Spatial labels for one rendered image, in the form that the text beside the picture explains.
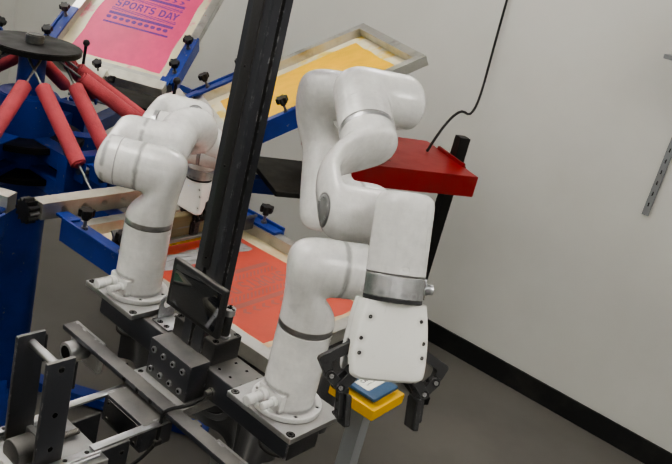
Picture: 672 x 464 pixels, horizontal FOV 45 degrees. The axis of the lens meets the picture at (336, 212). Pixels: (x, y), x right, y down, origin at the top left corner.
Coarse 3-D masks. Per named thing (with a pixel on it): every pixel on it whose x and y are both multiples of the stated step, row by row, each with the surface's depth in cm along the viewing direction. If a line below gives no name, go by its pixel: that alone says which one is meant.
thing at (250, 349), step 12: (108, 216) 234; (120, 216) 236; (96, 228) 228; (108, 228) 231; (120, 228) 235; (252, 228) 255; (264, 240) 253; (276, 240) 250; (288, 240) 249; (288, 252) 247; (168, 288) 202; (336, 324) 205; (336, 336) 203; (240, 348) 187; (252, 348) 185; (264, 348) 186; (252, 360) 185; (264, 360) 183; (264, 372) 183
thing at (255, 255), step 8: (192, 248) 236; (256, 248) 247; (240, 256) 238; (248, 256) 240; (256, 256) 241; (264, 256) 243; (272, 256) 244; (240, 264) 233; (248, 264) 235; (272, 264) 239; (280, 264) 240; (336, 304) 224; (344, 304) 225; (352, 304) 227; (336, 312) 220; (344, 312) 221
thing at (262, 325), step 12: (168, 252) 229; (180, 252) 231; (192, 264) 226; (168, 276) 216; (264, 312) 210; (276, 312) 211; (240, 324) 201; (252, 324) 202; (264, 324) 204; (276, 324) 205; (252, 336) 197; (264, 336) 198
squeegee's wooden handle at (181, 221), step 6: (174, 216) 227; (180, 216) 229; (186, 216) 231; (192, 216) 233; (198, 216) 235; (174, 222) 228; (180, 222) 230; (186, 222) 232; (174, 228) 229; (180, 228) 231; (186, 228) 233; (174, 234) 230; (180, 234) 232; (186, 234) 234
